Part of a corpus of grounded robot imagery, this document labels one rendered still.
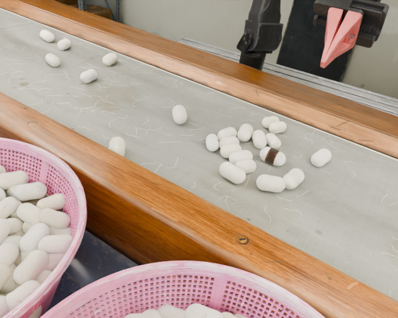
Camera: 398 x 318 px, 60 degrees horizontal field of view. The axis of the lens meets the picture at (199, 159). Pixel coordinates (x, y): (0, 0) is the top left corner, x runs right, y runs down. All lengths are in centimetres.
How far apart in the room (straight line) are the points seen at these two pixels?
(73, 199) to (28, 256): 7
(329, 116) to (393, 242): 26
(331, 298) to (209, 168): 22
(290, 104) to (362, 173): 18
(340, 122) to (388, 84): 193
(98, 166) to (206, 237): 15
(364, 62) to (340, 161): 198
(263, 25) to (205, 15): 191
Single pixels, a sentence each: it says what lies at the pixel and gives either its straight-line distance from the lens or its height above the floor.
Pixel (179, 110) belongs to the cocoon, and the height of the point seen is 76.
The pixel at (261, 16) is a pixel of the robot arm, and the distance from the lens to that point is 85.
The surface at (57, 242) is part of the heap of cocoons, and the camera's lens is 36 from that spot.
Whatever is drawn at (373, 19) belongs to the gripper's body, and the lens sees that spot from 61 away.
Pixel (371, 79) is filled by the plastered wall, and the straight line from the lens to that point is 254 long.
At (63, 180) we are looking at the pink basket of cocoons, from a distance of 41.
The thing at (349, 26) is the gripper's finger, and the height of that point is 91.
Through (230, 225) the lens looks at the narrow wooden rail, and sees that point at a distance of 35.
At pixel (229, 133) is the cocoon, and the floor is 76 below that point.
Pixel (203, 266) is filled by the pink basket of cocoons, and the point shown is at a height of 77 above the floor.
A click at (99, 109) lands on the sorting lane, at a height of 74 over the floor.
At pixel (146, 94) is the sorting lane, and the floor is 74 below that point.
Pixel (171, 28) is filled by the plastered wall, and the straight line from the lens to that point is 290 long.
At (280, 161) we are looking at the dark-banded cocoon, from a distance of 48.
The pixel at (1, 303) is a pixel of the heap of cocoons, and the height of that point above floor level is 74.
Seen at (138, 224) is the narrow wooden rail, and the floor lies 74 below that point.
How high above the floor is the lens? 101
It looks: 35 degrees down
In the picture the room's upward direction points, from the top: 9 degrees clockwise
